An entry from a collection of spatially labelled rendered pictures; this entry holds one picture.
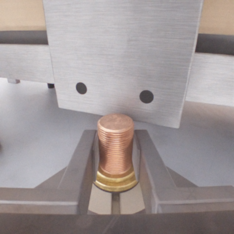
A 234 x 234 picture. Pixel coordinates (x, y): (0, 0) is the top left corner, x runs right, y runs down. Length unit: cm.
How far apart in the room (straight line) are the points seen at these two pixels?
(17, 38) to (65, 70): 19
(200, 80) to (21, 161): 28
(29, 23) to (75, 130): 20
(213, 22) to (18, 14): 27
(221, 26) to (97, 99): 16
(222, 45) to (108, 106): 15
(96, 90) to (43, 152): 20
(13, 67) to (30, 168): 15
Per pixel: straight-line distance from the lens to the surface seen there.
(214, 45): 23
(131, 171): 16
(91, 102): 16
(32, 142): 36
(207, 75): 19
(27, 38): 33
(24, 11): 32
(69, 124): 39
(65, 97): 18
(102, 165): 16
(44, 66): 25
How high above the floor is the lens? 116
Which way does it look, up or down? 29 degrees up
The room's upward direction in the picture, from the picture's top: 179 degrees counter-clockwise
